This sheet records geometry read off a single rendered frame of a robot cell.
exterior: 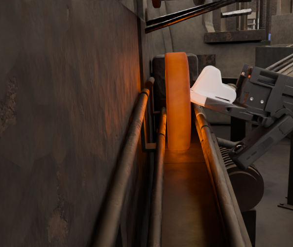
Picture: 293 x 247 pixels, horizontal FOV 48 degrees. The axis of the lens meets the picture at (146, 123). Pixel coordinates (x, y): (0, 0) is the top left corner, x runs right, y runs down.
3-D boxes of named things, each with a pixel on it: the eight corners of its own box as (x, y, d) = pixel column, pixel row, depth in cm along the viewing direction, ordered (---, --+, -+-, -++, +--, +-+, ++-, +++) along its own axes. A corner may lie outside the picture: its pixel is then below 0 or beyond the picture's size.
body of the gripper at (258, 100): (239, 61, 54) (309, 81, 54) (222, 111, 57) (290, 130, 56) (250, 65, 47) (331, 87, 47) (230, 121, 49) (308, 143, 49)
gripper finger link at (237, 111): (205, 92, 52) (257, 107, 52) (201, 102, 53) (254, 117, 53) (208, 97, 48) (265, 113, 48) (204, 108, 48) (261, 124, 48)
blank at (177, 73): (168, 169, 54) (189, 168, 54) (166, 106, 42) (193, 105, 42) (165, 99, 64) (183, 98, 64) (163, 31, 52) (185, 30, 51)
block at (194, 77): (153, 162, 76) (148, 56, 70) (155, 151, 84) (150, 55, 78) (200, 161, 75) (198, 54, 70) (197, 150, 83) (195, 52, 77)
